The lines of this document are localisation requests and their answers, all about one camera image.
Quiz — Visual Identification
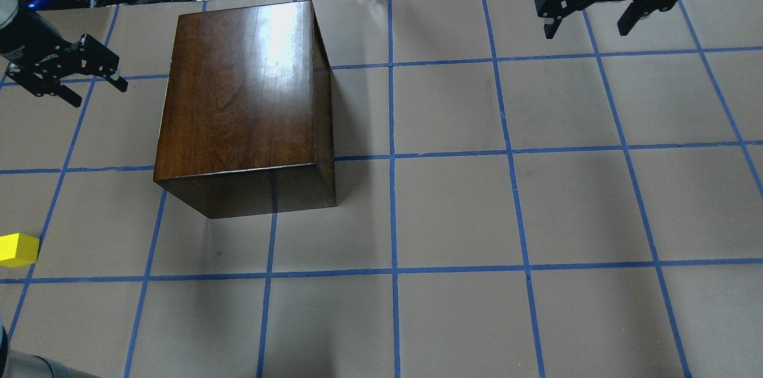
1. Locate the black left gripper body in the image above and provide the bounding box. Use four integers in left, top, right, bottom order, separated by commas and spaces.
5, 34, 120, 97

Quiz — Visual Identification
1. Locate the yellow cube block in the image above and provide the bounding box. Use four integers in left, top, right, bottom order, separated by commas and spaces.
1, 233, 40, 268

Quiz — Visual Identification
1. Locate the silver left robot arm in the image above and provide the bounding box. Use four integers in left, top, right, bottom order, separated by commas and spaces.
1, 0, 128, 107

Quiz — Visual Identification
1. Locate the dark wooden drawer cabinet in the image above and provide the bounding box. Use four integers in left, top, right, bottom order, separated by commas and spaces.
153, 0, 337, 219

